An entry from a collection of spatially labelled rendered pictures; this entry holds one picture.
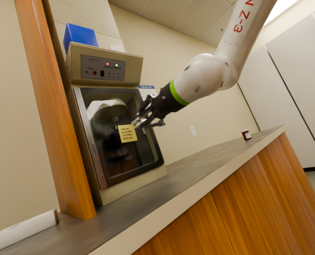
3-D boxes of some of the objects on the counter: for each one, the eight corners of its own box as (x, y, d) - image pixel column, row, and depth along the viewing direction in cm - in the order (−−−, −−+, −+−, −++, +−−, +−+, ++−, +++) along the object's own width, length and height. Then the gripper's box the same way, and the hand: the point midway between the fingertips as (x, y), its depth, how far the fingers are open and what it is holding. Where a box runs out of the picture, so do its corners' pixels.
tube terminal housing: (84, 204, 71) (48, 60, 84) (141, 179, 92) (105, 67, 105) (102, 206, 53) (53, 21, 66) (168, 173, 74) (121, 39, 87)
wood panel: (60, 211, 77) (11, -10, 100) (67, 208, 79) (17, -8, 102) (85, 221, 41) (0, -127, 65) (96, 215, 43) (10, -121, 67)
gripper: (184, 119, 54) (146, 138, 71) (168, 81, 56) (135, 110, 73) (169, 122, 49) (133, 142, 66) (152, 81, 51) (122, 111, 68)
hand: (138, 122), depth 67 cm, fingers closed, pressing on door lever
